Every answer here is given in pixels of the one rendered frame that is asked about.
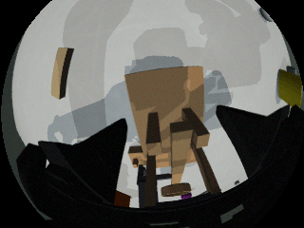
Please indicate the yellow open cylinder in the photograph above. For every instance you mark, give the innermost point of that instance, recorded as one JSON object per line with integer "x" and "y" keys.
{"x": 289, "y": 88}

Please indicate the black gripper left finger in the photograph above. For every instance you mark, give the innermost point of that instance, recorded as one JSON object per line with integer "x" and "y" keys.
{"x": 96, "y": 161}

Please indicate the purple ball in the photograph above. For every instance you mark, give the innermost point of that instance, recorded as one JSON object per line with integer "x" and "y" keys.
{"x": 185, "y": 196}

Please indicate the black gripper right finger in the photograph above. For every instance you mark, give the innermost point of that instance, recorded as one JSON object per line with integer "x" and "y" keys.
{"x": 251, "y": 134}

